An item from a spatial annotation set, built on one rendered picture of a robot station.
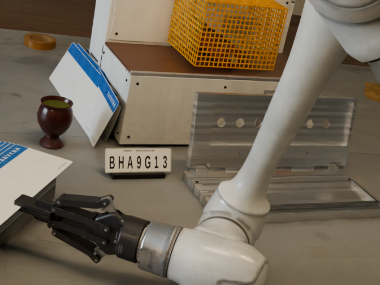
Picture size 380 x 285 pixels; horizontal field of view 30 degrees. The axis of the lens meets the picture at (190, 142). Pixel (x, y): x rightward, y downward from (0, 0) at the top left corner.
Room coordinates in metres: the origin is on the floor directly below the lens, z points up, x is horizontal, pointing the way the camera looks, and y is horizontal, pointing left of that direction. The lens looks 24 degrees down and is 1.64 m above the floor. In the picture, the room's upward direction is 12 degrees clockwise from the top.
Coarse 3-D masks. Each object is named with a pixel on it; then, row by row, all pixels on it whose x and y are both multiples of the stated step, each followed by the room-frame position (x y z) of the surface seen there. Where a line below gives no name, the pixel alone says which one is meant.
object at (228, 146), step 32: (224, 96) 1.52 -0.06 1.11; (256, 96) 1.56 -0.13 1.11; (320, 96) 1.66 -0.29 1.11; (192, 128) 1.49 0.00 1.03; (224, 128) 1.53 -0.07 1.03; (256, 128) 1.57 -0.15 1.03; (320, 128) 1.65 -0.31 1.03; (192, 160) 1.47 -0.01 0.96; (224, 160) 1.51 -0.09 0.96; (288, 160) 1.59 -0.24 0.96; (320, 160) 1.63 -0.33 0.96
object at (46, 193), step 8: (0, 144) 1.29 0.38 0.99; (48, 184) 1.24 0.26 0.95; (40, 192) 1.21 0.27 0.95; (48, 192) 1.24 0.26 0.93; (16, 216) 1.12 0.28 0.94; (24, 216) 1.15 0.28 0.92; (32, 216) 1.18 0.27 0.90; (8, 224) 1.09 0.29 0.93; (16, 224) 1.12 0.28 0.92; (24, 224) 1.15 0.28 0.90; (0, 232) 1.06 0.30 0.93; (8, 232) 1.09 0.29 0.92; (0, 240) 1.06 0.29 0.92
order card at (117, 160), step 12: (108, 156) 1.43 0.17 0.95; (120, 156) 1.44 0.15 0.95; (132, 156) 1.45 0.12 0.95; (144, 156) 1.46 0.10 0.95; (156, 156) 1.48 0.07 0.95; (168, 156) 1.49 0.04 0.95; (108, 168) 1.42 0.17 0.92; (120, 168) 1.43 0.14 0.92; (132, 168) 1.44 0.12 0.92; (144, 168) 1.46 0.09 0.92; (156, 168) 1.47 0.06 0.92; (168, 168) 1.48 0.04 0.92
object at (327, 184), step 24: (216, 168) 1.50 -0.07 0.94; (288, 168) 1.59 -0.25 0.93; (336, 168) 1.65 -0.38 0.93; (288, 192) 1.49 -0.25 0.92; (312, 192) 1.51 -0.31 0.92; (336, 192) 1.54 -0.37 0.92; (288, 216) 1.38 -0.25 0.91; (312, 216) 1.41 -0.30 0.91; (336, 216) 1.44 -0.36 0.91; (360, 216) 1.47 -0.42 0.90
